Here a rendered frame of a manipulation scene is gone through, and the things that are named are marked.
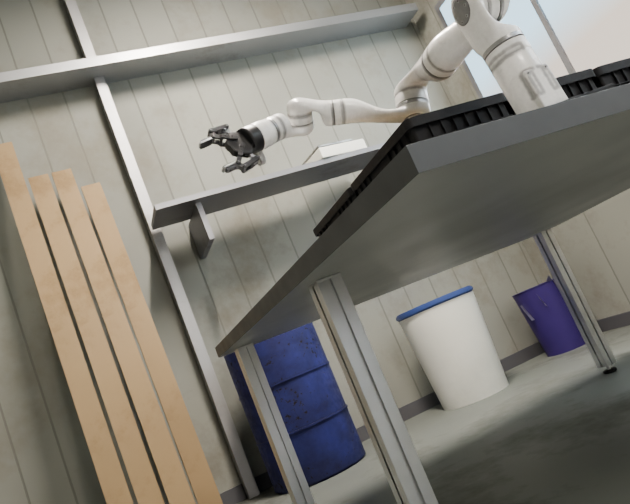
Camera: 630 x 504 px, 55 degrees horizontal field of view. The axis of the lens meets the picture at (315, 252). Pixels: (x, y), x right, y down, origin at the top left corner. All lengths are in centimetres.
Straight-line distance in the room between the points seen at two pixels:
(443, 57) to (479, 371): 223
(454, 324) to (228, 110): 198
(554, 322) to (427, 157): 329
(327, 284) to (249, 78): 310
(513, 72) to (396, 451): 80
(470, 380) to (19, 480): 235
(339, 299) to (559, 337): 285
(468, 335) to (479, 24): 231
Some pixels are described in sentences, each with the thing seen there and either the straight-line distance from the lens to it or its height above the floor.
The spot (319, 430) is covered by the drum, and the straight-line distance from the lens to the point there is 302.
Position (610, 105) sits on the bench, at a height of 67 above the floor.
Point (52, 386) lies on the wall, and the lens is 352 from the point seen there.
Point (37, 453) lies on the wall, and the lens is 351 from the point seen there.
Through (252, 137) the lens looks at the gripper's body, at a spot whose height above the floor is 109.
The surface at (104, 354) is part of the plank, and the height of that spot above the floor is 95.
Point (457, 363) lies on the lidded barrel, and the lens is 343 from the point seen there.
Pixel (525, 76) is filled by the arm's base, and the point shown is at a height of 86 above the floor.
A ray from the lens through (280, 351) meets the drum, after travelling 300.
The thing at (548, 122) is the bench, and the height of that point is 68.
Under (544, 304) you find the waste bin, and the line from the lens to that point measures 400.
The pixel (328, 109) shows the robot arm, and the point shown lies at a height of 112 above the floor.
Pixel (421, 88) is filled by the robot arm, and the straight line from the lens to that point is 175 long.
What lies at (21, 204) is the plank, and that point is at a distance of 356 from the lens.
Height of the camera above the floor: 49
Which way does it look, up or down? 10 degrees up
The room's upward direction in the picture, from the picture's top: 23 degrees counter-clockwise
